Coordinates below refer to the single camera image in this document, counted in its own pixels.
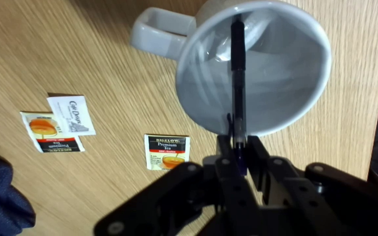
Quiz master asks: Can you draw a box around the orange black tea packet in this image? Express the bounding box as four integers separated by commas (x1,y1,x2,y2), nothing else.
143,132,192,172
20,110,87,155

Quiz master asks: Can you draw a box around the white ceramic mug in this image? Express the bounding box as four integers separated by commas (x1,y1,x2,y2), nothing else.
130,0,333,137

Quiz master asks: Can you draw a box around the dark blue cloth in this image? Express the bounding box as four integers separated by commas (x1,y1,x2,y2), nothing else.
0,96,38,236

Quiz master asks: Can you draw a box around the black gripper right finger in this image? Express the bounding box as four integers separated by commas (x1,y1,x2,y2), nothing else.
245,135,378,236

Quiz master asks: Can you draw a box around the white paper sachet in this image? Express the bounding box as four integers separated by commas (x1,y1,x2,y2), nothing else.
46,94,97,137

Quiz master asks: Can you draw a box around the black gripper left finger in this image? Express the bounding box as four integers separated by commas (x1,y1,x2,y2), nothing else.
93,134,261,236

